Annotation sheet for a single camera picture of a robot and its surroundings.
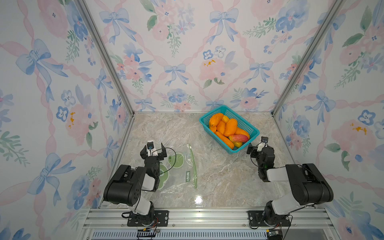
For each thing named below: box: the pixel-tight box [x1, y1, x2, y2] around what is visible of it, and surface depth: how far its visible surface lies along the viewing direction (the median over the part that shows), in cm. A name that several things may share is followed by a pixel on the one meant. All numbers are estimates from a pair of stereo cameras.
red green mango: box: [229, 134, 249, 146], surface depth 97 cm
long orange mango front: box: [215, 131, 235, 150], surface depth 98 cm
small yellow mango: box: [220, 115, 230, 124], surface depth 112 cm
